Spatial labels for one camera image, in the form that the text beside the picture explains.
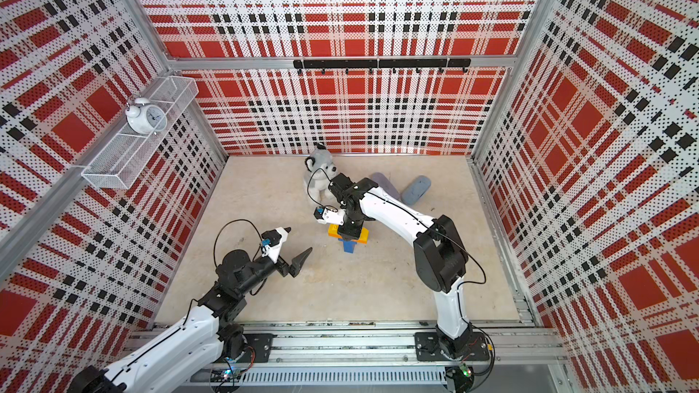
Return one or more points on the yellow lego brick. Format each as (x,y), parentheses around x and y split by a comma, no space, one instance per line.
(333,231)
(364,236)

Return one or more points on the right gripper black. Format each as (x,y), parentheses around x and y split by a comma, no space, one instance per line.
(351,234)

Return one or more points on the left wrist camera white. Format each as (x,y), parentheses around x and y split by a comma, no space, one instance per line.
(271,247)

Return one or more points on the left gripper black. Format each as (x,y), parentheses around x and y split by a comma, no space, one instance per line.
(297,262)

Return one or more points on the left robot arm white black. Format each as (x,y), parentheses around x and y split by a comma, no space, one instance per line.
(207,332)

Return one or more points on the grey white husky plush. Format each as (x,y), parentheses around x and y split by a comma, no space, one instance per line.
(320,170)

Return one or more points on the black hook rail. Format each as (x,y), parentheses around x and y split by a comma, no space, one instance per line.
(382,63)

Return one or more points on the white alarm clock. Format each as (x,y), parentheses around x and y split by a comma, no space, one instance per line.
(146,118)

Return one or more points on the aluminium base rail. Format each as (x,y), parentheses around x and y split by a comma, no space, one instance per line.
(389,356)

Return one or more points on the blue grey oval case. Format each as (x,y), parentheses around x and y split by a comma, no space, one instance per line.
(415,190)

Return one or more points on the long blue lego brick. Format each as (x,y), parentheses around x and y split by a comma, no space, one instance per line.
(347,241)

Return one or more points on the blue square lego brick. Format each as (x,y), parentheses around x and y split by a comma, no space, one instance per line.
(349,246)

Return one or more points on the purple grey oval case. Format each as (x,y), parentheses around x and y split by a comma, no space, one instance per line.
(385,184)

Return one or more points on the white wire mesh shelf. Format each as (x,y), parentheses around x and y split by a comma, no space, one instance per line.
(120,162)

